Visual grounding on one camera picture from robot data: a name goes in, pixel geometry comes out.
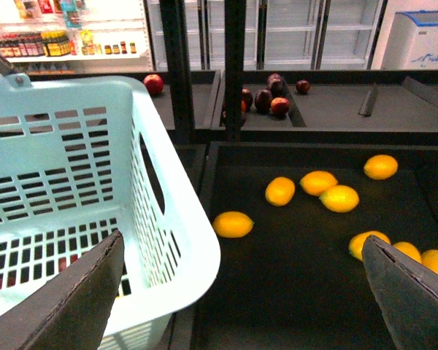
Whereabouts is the white shelf with bottles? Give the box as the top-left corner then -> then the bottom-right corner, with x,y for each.
0,1 -> 154,74

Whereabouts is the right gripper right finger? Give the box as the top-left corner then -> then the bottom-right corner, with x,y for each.
362,235 -> 438,349

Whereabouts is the red apple front tray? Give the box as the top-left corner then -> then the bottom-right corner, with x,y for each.
271,97 -> 290,118

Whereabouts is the yellow lemon upper right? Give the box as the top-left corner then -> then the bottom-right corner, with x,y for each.
348,230 -> 391,261

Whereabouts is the white chest freezer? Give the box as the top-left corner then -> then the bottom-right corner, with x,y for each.
380,10 -> 438,71

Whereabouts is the light blue plastic basket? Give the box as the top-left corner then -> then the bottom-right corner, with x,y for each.
0,74 -> 220,349

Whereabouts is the dark purple fruit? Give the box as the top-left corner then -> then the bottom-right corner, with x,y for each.
266,73 -> 285,98

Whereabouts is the glass door refrigerator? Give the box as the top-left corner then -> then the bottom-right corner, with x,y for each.
145,0 -> 388,72

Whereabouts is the yellow lemon far right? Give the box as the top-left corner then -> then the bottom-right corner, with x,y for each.
364,155 -> 399,180

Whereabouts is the yellow lemon upper left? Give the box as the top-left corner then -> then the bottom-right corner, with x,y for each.
319,185 -> 360,213

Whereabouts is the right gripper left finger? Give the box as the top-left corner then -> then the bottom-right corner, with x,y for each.
0,230 -> 124,349

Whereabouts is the small dark red apple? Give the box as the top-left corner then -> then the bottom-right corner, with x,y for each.
296,79 -> 311,95

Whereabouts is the black metal shelf frame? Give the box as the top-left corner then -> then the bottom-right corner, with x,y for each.
159,1 -> 262,144

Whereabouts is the red apple left tray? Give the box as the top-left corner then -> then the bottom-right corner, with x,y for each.
143,74 -> 164,96

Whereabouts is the yellow lemon centre left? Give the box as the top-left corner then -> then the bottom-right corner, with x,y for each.
265,176 -> 296,206

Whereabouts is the red apple tray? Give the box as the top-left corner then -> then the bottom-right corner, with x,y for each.
143,74 -> 164,96
271,97 -> 290,118

